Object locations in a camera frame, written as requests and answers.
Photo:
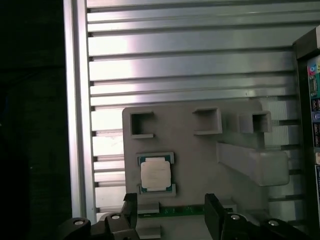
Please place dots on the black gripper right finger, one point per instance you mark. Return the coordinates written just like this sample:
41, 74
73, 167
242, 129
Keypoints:
213, 217

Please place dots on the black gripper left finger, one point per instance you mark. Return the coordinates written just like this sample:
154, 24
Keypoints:
131, 212

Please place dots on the silver CPU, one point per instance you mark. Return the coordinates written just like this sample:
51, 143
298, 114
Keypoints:
155, 176

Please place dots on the green RAM stick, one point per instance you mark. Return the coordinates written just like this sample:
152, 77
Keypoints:
175, 209

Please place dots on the grey plastic parts rack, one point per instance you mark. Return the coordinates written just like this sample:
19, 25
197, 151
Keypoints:
190, 170

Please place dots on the black PC case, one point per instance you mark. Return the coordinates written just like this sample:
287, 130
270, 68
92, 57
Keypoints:
303, 75

